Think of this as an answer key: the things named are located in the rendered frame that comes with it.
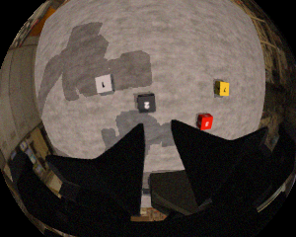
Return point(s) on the red block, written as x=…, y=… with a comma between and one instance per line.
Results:
x=204, y=122

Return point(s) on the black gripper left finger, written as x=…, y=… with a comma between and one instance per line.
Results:
x=118, y=172

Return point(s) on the olive yellow block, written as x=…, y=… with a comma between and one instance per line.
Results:
x=221, y=88

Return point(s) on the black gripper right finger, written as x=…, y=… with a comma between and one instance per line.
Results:
x=208, y=159

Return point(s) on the white block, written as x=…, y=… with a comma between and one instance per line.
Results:
x=104, y=83

